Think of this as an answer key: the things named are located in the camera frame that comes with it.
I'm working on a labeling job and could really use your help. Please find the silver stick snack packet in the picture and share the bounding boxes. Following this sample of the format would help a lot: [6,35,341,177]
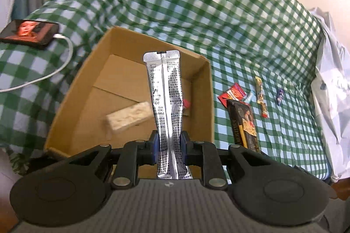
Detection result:
[143,50,192,180]

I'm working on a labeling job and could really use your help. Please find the purple candy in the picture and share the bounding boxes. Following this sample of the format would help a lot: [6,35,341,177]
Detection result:
[276,89,285,106]

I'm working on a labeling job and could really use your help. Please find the white rice cracker bar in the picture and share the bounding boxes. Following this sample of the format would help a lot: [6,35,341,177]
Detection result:
[106,102,154,134]

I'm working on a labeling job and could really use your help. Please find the black gold chocolate box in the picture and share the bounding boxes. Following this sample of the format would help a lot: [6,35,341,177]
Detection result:
[227,100,261,153]

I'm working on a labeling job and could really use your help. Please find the red white coffee stick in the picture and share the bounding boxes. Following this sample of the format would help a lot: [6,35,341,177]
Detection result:
[183,99,191,116]

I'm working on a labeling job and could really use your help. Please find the red snack packet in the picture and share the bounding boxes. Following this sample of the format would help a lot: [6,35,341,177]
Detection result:
[218,83,246,102]

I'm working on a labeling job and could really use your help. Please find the light blue small candy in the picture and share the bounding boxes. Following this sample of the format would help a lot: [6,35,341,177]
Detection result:
[244,92,253,103]

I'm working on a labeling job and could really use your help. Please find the brown cardboard box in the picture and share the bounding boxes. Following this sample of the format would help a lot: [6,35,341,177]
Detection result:
[44,27,214,157]

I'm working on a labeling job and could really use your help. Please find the yellow red candy bar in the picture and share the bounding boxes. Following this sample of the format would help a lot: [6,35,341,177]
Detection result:
[255,76,268,118]

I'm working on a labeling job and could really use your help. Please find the green checkered sofa cover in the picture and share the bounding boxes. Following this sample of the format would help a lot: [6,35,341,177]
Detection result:
[1,0,332,180]

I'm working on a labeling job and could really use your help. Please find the black smartphone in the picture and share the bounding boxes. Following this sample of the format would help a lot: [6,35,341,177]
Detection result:
[1,19,59,49]

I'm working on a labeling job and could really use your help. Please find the white printed cloth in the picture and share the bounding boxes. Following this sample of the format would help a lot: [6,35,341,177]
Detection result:
[310,7,350,183]

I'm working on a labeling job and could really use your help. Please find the white charging cable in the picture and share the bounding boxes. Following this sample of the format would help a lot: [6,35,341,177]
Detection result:
[0,33,74,93]

